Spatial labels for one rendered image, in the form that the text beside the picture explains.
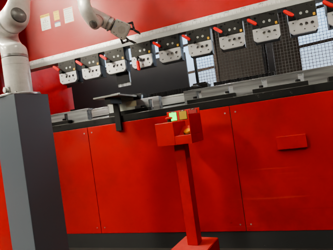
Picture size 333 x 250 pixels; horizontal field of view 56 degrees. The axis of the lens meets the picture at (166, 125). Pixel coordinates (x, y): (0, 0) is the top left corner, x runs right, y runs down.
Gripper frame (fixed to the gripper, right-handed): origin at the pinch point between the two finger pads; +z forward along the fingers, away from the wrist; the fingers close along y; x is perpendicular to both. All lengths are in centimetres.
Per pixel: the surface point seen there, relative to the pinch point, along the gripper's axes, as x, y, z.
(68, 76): 32, -47, -34
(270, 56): 53, 36, 100
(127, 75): 18.1, -25.6, 4.6
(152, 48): 14.2, -1.4, 12.5
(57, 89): 84, -71, -48
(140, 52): 13.5, -7.1, 6.1
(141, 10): 18.5, 17.6, -5.3
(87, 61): 28.3, -30.4, -25.2
